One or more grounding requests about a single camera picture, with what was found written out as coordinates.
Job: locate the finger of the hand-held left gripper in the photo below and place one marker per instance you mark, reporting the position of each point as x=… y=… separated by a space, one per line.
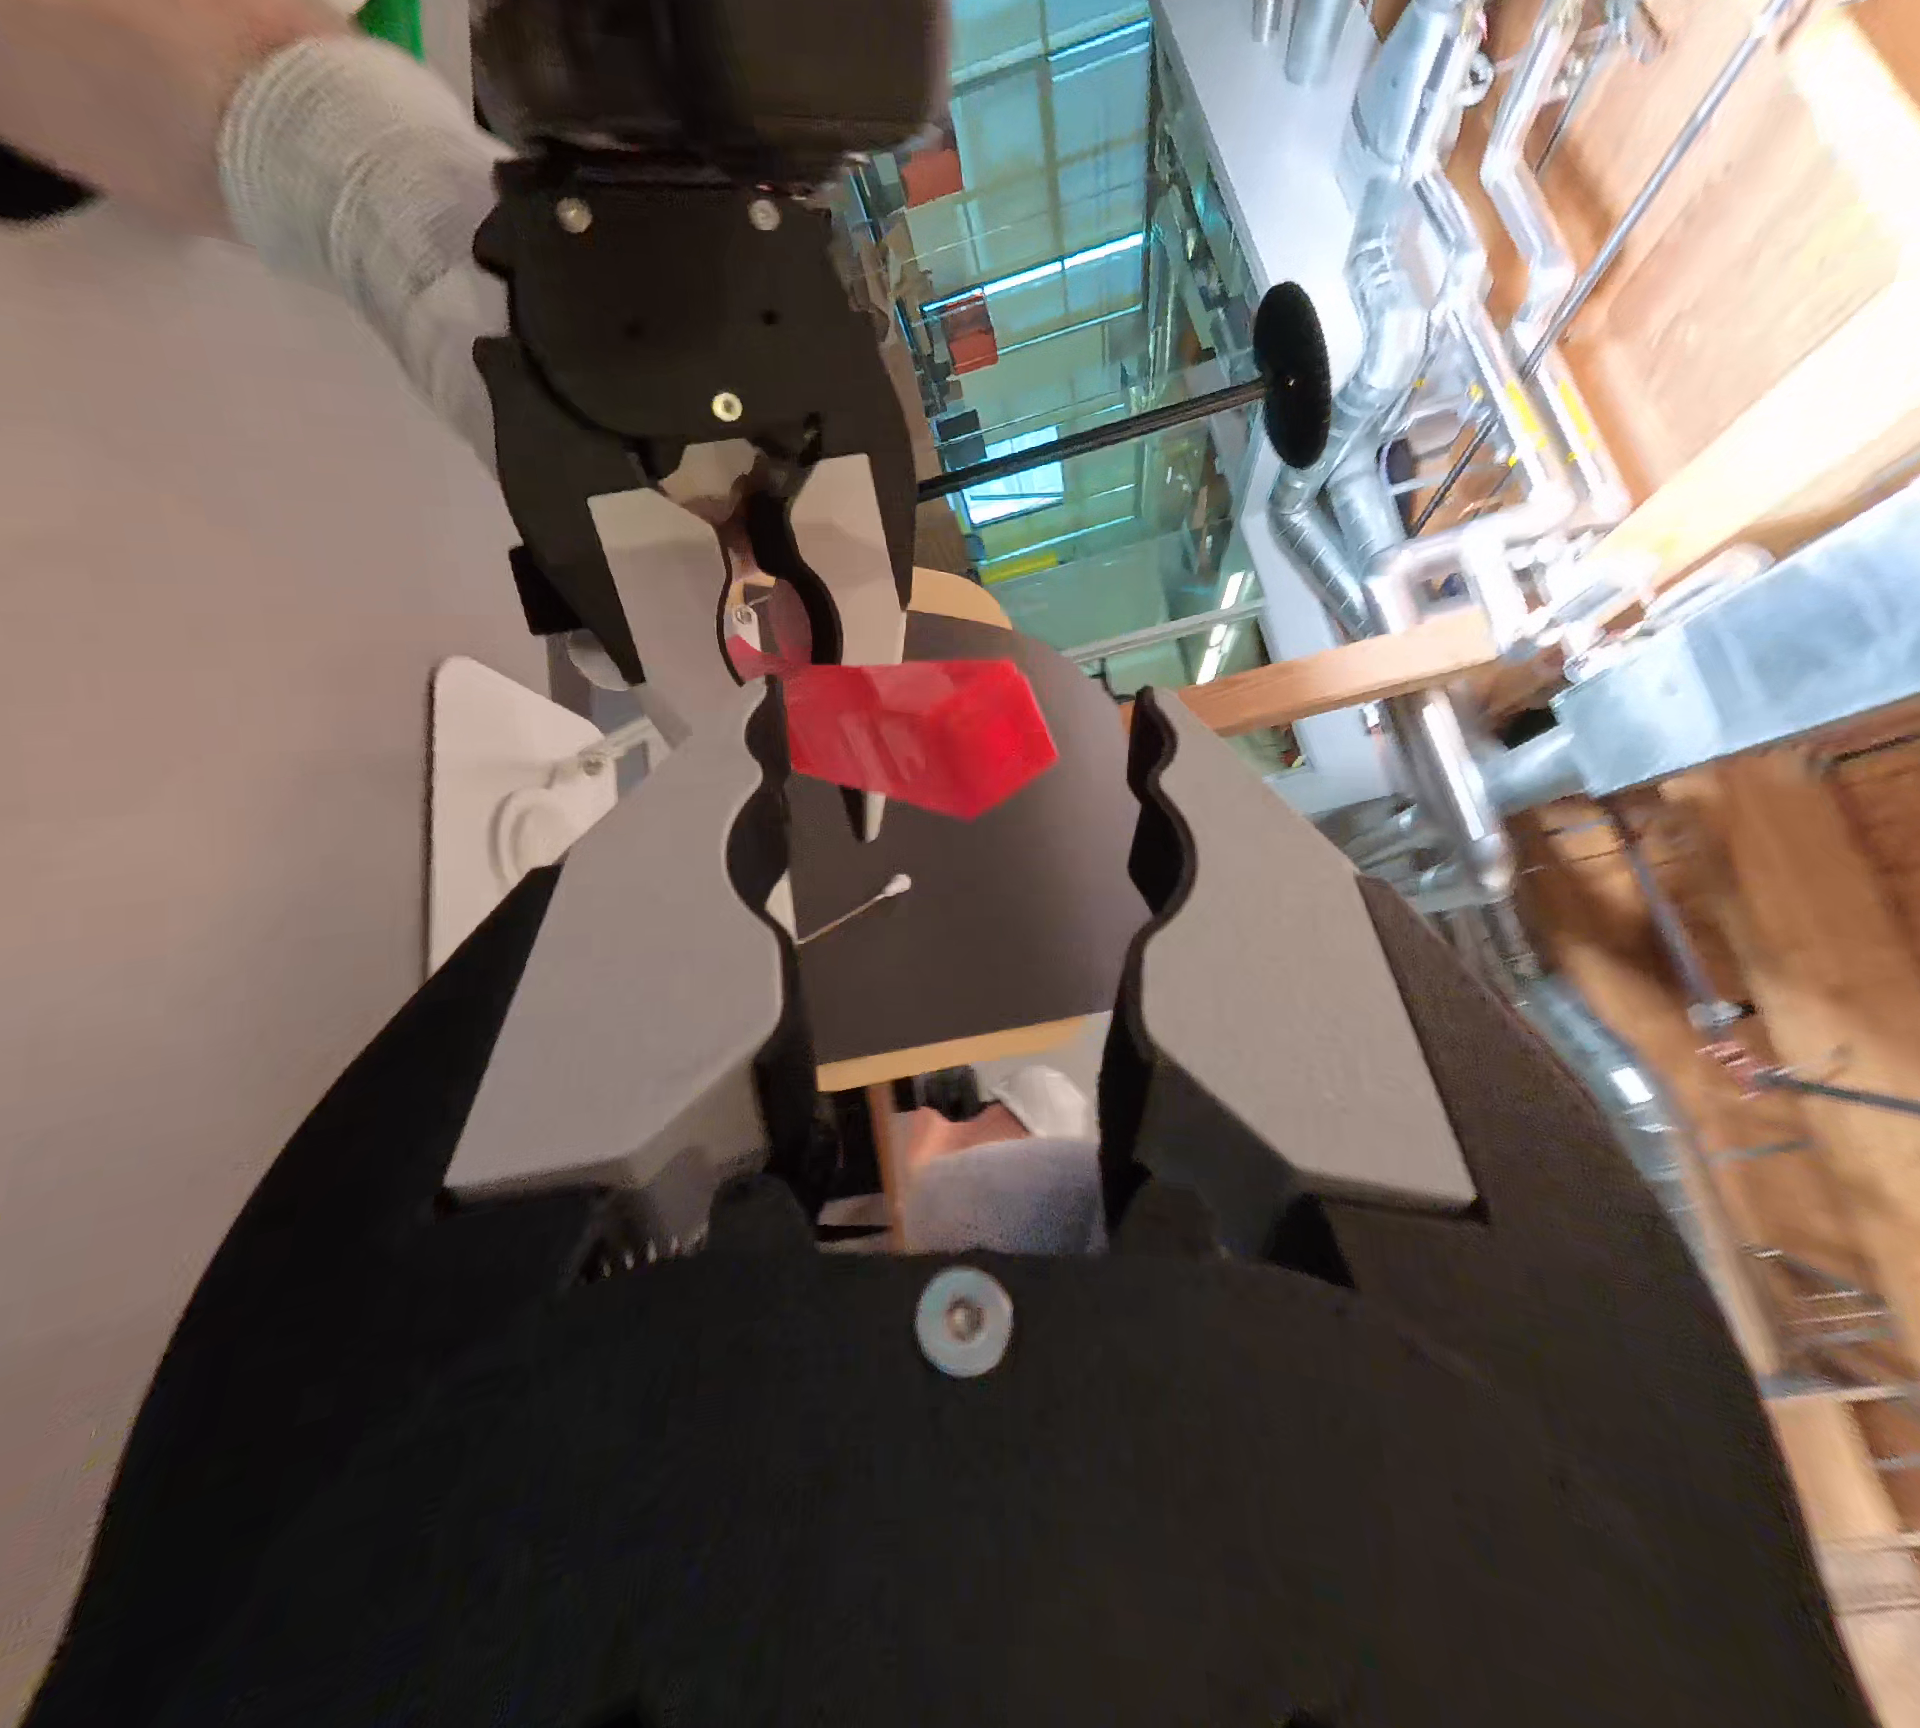
x=862 y=562
x=660 y=587

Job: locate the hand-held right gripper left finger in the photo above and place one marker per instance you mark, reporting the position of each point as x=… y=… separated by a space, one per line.
x=632 y=1008

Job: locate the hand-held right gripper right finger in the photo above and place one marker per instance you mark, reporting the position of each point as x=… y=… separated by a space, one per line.
x=1306 y=1024

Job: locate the red linked cube strip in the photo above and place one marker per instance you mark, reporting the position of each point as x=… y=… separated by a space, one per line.
x=929 y=732

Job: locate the person's left forearm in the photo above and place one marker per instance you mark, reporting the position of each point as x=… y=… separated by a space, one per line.
x=119 y=4

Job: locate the person's left hand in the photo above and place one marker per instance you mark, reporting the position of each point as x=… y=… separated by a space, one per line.
x=360 y=183

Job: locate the red panel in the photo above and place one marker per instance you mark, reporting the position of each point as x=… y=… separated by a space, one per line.
x=929 y=178
x=971 y=332

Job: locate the wooden ceiling beam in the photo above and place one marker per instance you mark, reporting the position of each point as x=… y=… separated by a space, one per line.
x=1350 y=678

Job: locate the shiny silver pipe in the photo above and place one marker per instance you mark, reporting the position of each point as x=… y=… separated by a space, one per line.
x=1427 y=575

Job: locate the black pole stand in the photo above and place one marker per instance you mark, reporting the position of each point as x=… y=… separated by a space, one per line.
x=1291 y=371

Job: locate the silver spiral duct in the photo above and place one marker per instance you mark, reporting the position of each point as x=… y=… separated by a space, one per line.
x=1337 y=531

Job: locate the rectangular silver duct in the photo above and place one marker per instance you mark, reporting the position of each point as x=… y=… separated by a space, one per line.
x=1774 y=662

